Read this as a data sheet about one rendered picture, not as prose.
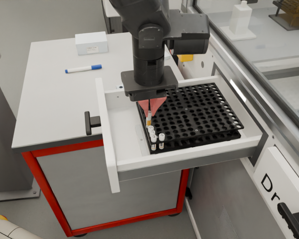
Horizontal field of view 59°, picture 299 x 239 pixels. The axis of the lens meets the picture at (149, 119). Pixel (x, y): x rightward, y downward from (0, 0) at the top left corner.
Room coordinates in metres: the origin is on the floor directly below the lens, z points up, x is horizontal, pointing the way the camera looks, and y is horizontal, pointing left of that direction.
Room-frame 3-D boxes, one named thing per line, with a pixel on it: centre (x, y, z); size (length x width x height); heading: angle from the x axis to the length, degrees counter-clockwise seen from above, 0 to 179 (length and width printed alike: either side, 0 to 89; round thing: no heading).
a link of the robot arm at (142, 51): (0.42, 0.00, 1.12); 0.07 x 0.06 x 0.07; 93
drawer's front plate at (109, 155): (0.44, 0.10, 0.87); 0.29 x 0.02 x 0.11; 13
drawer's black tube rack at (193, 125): (0.48, -0.09, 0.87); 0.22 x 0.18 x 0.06; 103
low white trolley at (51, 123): (0.84, 0.18, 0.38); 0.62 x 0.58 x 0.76; 13
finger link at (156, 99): (0.42, 0.01, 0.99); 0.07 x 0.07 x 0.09; 13
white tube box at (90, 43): (1.02, 0.24, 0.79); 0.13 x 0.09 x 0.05; 102
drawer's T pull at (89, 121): (0.43, 0.13, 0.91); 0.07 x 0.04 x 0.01; 13
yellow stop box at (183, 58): (0.83, -0.12, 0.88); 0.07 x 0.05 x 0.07; 13
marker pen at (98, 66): (0.86, 0.25, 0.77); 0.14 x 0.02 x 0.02; 105
